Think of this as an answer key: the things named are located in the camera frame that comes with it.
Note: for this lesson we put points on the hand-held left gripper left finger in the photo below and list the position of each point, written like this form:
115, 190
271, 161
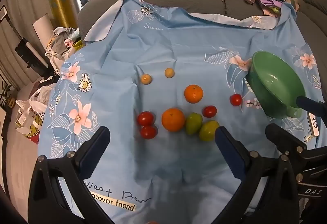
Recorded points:
95, 147

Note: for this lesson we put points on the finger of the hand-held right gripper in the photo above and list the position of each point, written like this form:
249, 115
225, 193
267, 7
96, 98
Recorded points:
283, 138
313, 107

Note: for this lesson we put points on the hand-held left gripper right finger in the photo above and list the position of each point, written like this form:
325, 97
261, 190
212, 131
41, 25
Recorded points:
226, 148

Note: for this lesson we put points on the green plastic bowl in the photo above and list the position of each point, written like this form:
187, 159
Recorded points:
276, 83

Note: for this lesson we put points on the red cherry tomato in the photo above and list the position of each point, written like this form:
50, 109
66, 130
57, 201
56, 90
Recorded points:
148, 132
235, 99
145, 118
209, 111

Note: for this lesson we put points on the small white device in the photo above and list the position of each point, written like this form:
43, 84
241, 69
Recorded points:
313, 124

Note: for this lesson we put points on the green oval fruit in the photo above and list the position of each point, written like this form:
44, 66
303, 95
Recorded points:
208, 130
193, 123

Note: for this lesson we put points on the orange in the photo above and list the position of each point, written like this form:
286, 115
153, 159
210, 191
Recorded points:
173, 119
193, 93

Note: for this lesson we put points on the white plastic bag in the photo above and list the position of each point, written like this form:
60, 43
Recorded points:
32, 114

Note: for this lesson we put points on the small tan round fruit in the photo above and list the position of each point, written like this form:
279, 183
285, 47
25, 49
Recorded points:
169, 72
146, 78

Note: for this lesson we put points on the potted plant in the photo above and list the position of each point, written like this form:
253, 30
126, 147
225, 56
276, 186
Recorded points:
6, 95

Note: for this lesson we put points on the mixed laundry pile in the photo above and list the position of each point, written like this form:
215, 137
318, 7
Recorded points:
62, 40

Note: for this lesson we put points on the black box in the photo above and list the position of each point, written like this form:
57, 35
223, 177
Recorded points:
26, 54

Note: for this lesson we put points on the blue floral cloth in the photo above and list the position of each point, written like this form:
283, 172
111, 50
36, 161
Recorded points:
166, 42

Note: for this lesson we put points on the white board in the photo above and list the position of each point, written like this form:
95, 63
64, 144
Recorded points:
42, 32

